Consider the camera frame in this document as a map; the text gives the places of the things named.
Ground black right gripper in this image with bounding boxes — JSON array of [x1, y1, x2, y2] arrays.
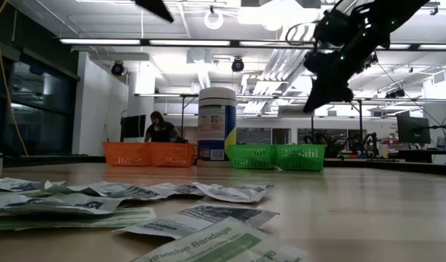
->
[[303, 28, 391, 114]]

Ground overhead light bar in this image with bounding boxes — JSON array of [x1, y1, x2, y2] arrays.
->
[[60, 38, 446, 51]]

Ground round white ceiling lamp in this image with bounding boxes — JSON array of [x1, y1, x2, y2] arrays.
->
[[203, 5, 225, 31]]

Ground green plastic basket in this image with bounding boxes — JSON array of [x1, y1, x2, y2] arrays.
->
[[275, 143, 326, 172], [228, 143, 278, 170]]

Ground black desk monitor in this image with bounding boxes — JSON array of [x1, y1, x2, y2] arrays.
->
[[396, 111, 431, 145]]

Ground white wipes canister blue label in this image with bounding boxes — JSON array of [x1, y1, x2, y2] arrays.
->
[[197, 87, 238, 167]]

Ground person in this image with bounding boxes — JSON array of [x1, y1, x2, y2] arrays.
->
[[144, 111, 182, 143]]

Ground white antiseptic wipe packet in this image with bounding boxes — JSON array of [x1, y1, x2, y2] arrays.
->
[[0, 192, 126, 216], [86, 181, 177, 201], [193, 181, 274, 204], [151, 183, 205, 197], [115, 203, 280, 240], [0, 177, 65, 193]]

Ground orange plastic basket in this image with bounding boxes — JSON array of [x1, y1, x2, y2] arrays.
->
[[103, 141, 153, 167], [149, 142, 197, 168]]

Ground dark glass window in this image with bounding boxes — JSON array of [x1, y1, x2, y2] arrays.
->
[[0, 54, 78, 156]]

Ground black ceiling camera cluster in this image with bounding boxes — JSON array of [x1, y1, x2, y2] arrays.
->
[[360, 52, 379, 72], [384, 87, 407, 100]]

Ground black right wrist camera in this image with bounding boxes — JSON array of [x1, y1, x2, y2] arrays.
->
[[313, 9, 353, 47]]

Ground black background frame stand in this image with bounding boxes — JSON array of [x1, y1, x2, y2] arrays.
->
[[135, 92, 364, 145]]

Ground black wall monitor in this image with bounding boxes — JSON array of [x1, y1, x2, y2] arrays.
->
[[120, 114, 147, 139]]

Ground yellow cable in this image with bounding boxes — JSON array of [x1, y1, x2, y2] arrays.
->
[[0, 0, 29, 156]]

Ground black aluminium rig frame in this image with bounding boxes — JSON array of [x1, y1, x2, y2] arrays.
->
[[4, 154, 446, 176]]

